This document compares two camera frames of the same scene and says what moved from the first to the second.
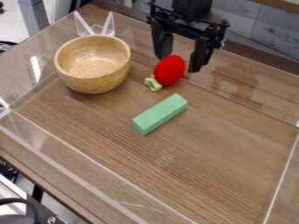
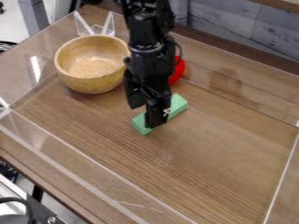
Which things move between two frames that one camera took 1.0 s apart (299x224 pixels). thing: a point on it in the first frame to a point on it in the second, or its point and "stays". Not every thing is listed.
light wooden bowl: x=92 y=64 stays
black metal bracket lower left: x=41 y=213 stays
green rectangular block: x=157 y=115 stays
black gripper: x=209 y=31 to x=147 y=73
